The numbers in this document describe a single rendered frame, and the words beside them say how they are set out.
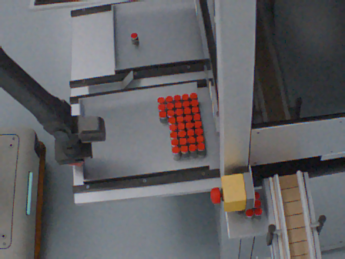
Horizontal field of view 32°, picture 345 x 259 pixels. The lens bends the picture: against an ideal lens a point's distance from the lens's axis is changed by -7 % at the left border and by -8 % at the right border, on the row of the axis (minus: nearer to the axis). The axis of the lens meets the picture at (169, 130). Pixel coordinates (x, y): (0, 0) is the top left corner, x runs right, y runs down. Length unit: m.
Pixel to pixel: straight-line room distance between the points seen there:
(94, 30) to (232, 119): 0.79
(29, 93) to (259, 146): 0.54
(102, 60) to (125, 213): 0.89
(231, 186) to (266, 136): 0.17
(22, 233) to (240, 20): 1.56
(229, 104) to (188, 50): 0.64
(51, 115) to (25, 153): 1.10
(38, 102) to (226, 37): 0.49
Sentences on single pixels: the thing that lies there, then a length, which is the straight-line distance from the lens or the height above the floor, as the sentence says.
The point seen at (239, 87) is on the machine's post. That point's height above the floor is 1.39.
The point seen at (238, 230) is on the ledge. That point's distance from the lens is 1.64.
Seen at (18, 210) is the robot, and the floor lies 0.28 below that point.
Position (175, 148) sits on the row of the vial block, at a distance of 1.69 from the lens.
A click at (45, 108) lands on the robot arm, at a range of 1.41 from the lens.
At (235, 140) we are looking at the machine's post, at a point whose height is 1.17.
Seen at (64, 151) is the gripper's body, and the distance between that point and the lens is 1.62.
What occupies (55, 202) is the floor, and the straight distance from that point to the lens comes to 2.71.
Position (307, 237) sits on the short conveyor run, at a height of 0.96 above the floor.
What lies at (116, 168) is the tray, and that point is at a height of 0.88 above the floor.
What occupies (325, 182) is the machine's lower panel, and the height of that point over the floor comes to 0.83.
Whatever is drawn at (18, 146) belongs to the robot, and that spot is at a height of 0.28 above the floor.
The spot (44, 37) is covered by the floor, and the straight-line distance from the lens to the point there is 3.19.
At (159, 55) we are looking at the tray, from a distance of 1.90.
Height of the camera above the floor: 2.43
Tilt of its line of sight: 61 degrees down
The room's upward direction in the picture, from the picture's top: 9 degrees counter-clockwise
